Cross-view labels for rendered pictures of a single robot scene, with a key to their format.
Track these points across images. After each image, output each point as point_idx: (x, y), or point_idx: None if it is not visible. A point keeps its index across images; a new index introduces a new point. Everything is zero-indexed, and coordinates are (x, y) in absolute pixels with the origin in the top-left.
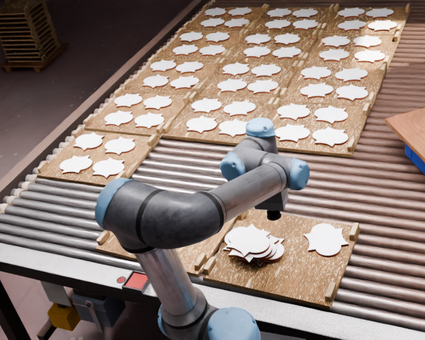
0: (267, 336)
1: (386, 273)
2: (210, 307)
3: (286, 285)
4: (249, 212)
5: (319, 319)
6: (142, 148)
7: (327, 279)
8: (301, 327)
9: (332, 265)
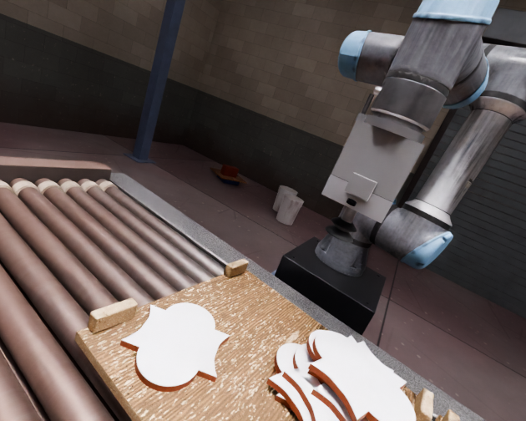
0: (319, 275)
1: (138, 261)
2: (398, 213)
3: (285, 311)
4: None
5: (255, 274)
6: None
7: (225, 287)
8: (276, 279)
9: (204, 298)
